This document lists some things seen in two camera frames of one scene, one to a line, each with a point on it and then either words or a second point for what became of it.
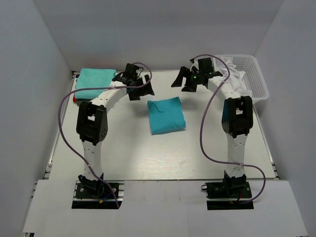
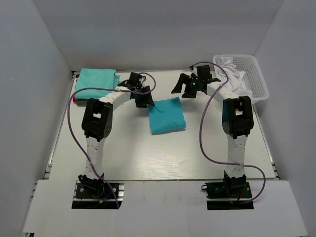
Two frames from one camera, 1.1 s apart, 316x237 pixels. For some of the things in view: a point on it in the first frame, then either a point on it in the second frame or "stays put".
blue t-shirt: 166,115 stays put
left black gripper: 144,91 → 147,99
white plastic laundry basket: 255,79 stays put
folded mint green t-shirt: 89,78 stays put
